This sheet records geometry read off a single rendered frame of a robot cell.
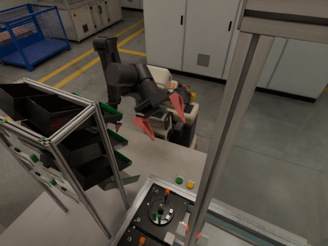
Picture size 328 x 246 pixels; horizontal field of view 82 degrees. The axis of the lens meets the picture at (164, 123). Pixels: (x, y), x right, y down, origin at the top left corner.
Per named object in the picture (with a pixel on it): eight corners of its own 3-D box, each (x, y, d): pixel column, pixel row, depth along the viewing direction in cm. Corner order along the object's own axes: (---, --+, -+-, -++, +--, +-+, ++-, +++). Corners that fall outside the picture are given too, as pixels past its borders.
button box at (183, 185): (175, 178, 123) (176, 174, 119) (207, 193, 117) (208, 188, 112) (171, 188, 119) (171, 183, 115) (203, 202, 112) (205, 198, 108)
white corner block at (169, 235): (167, 233, 96) (167, 231, 93) (175, 237, 95) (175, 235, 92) (163, 243, 93) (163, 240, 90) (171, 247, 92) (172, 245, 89)
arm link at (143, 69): (149, 61, 55) (138, 73, 59) (131, 58, 50) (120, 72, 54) (159, 81, 54) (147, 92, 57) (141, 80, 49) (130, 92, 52)
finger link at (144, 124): (165, 132, 47) (149, 99, 49) (142, 144, 49) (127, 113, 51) (173, 132, 54) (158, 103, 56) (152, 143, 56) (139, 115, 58)
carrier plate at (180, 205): (152, 185, 115) (152, 183, 113) (189, 203, 107) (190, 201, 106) (130, 223, 99) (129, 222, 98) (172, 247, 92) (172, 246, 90)
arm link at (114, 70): (123, 70, 62) (128, 96, 62) (91, 67, 53) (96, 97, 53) (149, 57, 54) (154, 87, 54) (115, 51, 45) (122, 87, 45)
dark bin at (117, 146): (108, 132, 92) (110, 118, 89) (127, 145, 87) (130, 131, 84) (48, 151, 69) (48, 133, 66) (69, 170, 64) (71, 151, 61)
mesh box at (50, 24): (45, 44, 511) (27, 2, 442) (71, 49, 488) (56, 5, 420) (2, 65, 426) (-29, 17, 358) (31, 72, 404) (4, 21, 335)
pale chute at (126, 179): (121, 170, 118) (124, 163, 118) (137, 181, 113) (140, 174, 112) (86, 176, 93) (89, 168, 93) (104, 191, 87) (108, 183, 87)
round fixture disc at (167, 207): (155, 194, 109) (155, 193, 107) (178, 205, 104) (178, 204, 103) (143, 217, 100) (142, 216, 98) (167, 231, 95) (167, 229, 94)
